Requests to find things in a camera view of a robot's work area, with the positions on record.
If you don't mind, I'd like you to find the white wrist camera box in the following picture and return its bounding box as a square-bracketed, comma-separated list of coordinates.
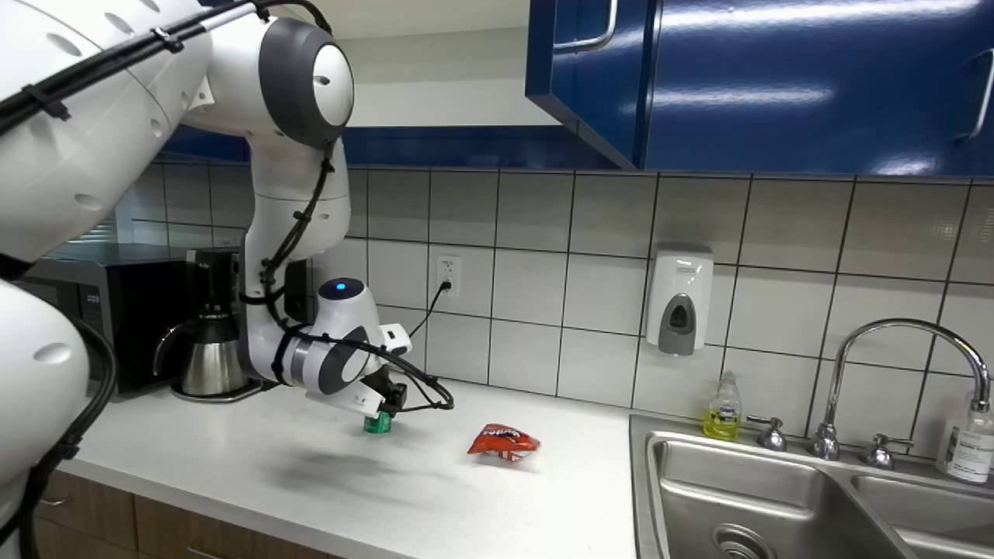
[380, 323, 413, 355]

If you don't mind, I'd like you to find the yellow dish soap bottle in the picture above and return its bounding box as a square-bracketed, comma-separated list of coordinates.
[703, 373, 743, 440]

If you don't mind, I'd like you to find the red chips bag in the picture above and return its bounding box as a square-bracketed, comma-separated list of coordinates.
[470, 423, 539, 461]

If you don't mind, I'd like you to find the black steel coffee maker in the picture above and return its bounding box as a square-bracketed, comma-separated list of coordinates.
[185, 247, 259, 391]

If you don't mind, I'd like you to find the black microwave oven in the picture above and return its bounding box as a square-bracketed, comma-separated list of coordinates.
[19, 243, 188, 394]

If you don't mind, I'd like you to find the green soda can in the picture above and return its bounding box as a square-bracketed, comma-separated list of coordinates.
[362, 411, 395, 434]

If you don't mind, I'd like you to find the stainless steel double sink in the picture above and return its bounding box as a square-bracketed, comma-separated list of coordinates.
[626, 415, 994, 559]

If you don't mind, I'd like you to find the white soap dispenser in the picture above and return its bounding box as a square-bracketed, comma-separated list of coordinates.
[647, 245, 715, 356]

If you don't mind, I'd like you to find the blue cupboard door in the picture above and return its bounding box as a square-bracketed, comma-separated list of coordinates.
[524, 0, 654, 168]

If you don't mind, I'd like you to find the wooden base drawer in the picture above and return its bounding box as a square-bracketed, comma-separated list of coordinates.
[34, 471, 135, 559]

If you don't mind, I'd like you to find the white hand soap bottle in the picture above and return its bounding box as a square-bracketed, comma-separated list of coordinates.
[939, 408, 994, 483]

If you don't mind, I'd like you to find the chrome sink faucet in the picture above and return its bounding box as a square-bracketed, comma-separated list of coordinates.
[728, 315, 976, 459]

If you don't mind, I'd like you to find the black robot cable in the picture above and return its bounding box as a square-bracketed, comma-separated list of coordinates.
[0, 0, 458, 552]

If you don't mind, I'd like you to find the steel coffee carafe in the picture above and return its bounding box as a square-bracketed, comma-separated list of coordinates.
[153, 309, 250, 400]

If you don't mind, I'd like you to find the black power cord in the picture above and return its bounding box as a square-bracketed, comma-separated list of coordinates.
[408, 276, 456, 341]

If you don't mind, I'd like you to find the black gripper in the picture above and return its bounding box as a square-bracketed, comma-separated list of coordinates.
[362, 369, 408, 415]

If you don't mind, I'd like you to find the white wall outlet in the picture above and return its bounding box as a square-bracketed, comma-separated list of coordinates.
[434, 255, 464, 296]

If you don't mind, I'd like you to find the blue upper cupboard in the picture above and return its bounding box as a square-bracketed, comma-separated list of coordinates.
[153, 0, 994, 181]

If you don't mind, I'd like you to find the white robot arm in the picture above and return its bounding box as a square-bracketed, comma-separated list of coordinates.
[0, 0, 386, 559]

